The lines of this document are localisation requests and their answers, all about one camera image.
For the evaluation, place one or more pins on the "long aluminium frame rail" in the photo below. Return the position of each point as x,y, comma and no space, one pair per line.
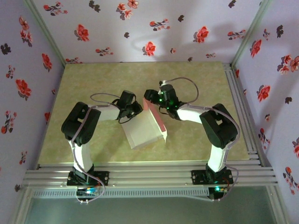
151,173

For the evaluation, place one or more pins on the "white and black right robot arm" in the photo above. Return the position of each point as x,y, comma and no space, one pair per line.
217,128

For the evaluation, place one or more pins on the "short aluminium frame rail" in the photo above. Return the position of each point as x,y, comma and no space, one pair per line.
231,73

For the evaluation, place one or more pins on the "white paper box pink outside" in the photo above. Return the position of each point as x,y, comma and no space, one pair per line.
142,130

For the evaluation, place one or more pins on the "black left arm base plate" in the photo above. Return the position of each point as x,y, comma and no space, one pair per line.
102,178

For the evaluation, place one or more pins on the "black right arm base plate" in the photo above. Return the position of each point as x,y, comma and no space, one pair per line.
197,177

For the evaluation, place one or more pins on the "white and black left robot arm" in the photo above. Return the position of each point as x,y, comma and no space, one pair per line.
79,123

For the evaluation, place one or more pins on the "aluminium frame leg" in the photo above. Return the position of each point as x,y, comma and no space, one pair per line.
278,205
19,205

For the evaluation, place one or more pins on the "aluminium corner post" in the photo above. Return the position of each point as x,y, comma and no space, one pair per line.
250,32
46,32

